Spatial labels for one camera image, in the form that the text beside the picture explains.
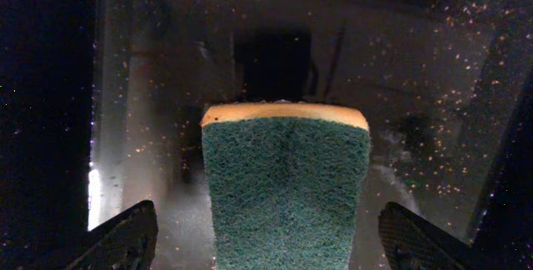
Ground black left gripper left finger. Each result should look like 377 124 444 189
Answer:
64 200 158 270

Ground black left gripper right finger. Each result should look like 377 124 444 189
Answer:
378 202 475 270

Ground black rectangular water tray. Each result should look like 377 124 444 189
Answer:
1 0 532 269

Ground yellow green scrub sponge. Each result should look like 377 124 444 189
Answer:
201 102 371 270

